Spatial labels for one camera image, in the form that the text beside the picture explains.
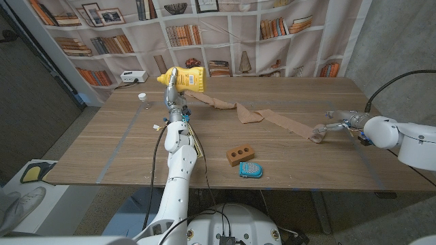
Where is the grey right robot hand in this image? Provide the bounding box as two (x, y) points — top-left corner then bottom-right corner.
(318, 109), (372, 136)

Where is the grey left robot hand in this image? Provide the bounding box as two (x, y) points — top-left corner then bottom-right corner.
(164, 67), (191, 123)

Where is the yellow mustard bottle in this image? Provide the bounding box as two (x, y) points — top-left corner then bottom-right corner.
(156, 65), (207, 94)

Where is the tan adhesive wrap strip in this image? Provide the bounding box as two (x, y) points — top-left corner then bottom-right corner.
(185, 89), (328, 144)

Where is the small clear bottle white cap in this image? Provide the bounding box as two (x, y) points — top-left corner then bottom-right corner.
(137, 92), (153, 112)

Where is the brown block with three holes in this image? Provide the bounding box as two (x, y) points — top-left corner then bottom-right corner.
(225, 144), (255, 167)

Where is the white power strip box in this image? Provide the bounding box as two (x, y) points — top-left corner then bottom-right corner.
(119, 70), (149, 84)

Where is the yellow new driver sign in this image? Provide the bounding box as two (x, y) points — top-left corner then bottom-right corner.
(186, 122), (204, 159)

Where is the printed bookshelf backdrop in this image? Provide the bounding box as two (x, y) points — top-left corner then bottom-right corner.
(25, 0), (374, 103)

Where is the grey table leg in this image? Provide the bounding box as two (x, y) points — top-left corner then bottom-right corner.
(311, 190), (333, 235)

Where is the blue object under table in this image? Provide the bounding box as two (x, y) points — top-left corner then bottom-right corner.
(102, 189), (171, 239)

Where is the black device on floor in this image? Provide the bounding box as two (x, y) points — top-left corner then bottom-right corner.
(279, 227), (310, 245)

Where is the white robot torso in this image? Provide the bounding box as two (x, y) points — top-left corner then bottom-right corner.
(183, 203), (283, 245)

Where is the yellow and black floor pad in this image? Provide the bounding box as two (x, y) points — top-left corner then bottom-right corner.
(19, 161), (57, 184)

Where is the white floor board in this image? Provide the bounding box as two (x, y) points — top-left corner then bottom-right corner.
(0, 159), (71, 234)

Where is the white shoe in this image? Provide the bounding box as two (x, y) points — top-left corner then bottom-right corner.
(0, 186), (47, 236)

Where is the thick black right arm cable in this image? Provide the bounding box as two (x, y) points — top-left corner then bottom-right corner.
(364, 69), (436, 113)

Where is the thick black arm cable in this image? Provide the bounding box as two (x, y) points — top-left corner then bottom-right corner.
(142, 124), (170, 231)
(364, 69), (436, 113)

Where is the black power strip cord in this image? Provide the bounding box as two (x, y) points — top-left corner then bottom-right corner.
(114, 78), (140, 91)

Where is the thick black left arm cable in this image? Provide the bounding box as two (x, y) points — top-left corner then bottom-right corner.
(142, 124), (170, 231)

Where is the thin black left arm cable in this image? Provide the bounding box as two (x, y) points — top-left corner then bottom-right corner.
(158, 125), (222, 245)

